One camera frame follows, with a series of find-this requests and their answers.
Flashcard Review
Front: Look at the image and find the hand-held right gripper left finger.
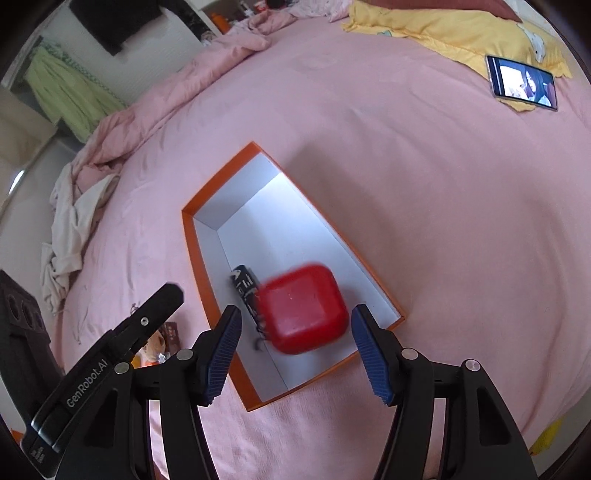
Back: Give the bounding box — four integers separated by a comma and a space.
69, 305, 243, 480

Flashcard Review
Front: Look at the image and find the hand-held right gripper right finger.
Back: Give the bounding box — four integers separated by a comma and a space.
351, 305, 539, 480

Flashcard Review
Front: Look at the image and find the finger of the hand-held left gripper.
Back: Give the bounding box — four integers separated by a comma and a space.
115, 282, 185, 365

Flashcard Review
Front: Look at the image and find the brown plush keychain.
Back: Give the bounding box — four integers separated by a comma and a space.
134, 330, 169, 367

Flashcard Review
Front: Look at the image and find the dark brown packet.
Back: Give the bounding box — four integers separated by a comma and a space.
161, 322, 183, 354

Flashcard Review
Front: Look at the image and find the black printed keychain tag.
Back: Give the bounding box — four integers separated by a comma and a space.
230, 265, 271, 344

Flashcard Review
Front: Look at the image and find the red plastic case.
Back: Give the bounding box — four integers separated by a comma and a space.
259, 263, 351, 355

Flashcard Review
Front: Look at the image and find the orange cardboard box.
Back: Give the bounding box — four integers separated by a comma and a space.
181, 142, 407, 412

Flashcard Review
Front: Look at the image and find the black box with round holes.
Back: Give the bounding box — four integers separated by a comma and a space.
0, 270, 63, 416

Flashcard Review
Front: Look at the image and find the crumpled white cloth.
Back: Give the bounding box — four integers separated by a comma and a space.
39, 161, 121, 315

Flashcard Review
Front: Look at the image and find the pink duvet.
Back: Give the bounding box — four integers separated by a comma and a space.
74, 9, 273, 185

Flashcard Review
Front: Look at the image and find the green hanging cloth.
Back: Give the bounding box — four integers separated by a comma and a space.
23, 41, 127, 144

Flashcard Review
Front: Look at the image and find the black hanging cloth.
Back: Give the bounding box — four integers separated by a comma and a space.
69, 0, 164, 56

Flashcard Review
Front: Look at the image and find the smartphone with lit screen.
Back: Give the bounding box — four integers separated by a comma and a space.
486, 54, 559, 112

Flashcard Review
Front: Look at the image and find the yellow pillow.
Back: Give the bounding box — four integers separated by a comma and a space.
342, 0, 573, 114

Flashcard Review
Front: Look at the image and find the floral pillow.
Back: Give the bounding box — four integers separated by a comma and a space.
286, 0, 356, 21

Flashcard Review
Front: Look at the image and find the maroon pillow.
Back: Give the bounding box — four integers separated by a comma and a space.
369, 0, 522, 21

